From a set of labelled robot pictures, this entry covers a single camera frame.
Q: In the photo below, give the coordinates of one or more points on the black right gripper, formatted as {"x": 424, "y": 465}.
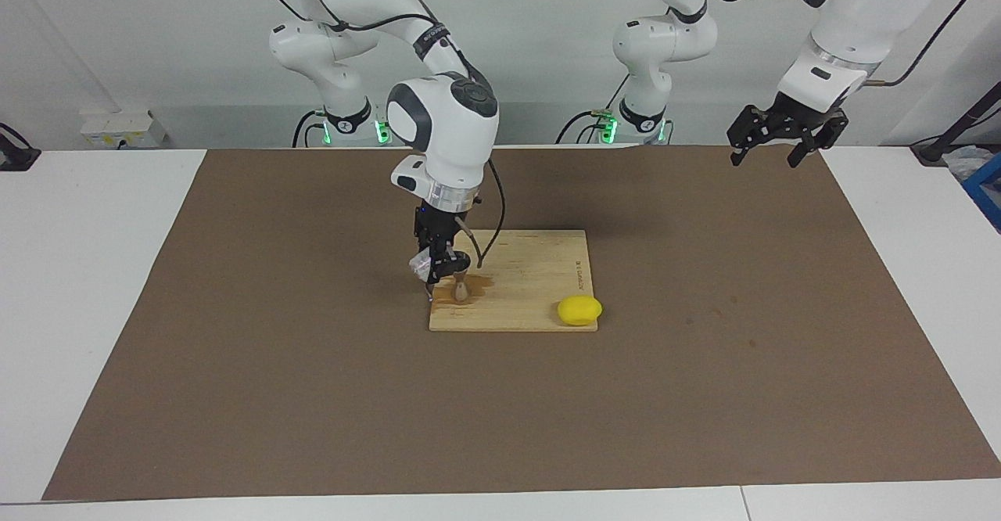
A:
{"x": 438, "y": 230}

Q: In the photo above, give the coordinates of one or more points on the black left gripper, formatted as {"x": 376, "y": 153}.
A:
{"x": 798, "y": 110}

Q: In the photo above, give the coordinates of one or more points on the clear glass cup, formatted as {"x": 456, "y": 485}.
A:
{"x": 419, "y": 265}

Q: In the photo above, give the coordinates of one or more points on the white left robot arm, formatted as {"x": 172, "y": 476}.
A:
{"x": 884, "y": 12}

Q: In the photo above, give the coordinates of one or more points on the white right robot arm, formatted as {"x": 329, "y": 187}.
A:
{"x": 446, "y": 130}

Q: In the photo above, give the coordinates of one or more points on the wooden cutting board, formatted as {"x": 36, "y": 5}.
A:
{"x": 524, "y": 271}

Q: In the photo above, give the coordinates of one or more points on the yellow lemon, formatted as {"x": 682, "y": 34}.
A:
{"x": 579, "y": 310}

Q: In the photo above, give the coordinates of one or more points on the black stand leg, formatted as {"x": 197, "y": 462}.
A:
{"x": 958, "y": 126}

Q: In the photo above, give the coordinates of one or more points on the clear plastic bag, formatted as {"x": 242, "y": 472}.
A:
{"x": 963, "y": 163}

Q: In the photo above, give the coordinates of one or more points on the brown table mat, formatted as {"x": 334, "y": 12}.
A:
{"x": 313, "y": 396}

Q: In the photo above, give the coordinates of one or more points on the blue box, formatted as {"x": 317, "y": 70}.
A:
{"x": 987, "y": 196}

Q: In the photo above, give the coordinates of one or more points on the black clamp mount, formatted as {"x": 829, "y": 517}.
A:
{"x": 16, "y": 157}

